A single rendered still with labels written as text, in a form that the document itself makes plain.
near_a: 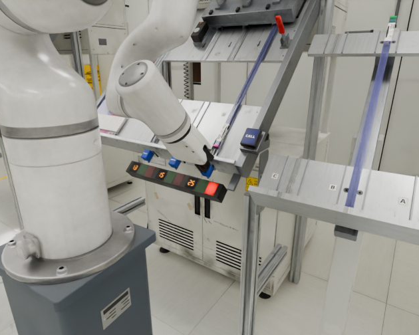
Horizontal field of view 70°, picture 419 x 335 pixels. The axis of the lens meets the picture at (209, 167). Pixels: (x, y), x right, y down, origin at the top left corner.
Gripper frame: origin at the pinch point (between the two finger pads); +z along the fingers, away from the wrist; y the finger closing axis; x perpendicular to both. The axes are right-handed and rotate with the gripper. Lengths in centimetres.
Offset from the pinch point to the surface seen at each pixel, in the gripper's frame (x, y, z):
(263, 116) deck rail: 18.3, 9.8, 1.6
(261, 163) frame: 4.6, 14.4, 2.2
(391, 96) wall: 147, 27, 135
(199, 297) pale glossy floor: -31, -19, 68
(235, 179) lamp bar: 0.7, 7.2, 6.3
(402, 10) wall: 185, 24, 93
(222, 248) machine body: -10, -15, 62
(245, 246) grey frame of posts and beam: -12.6, 11.3, 20.4
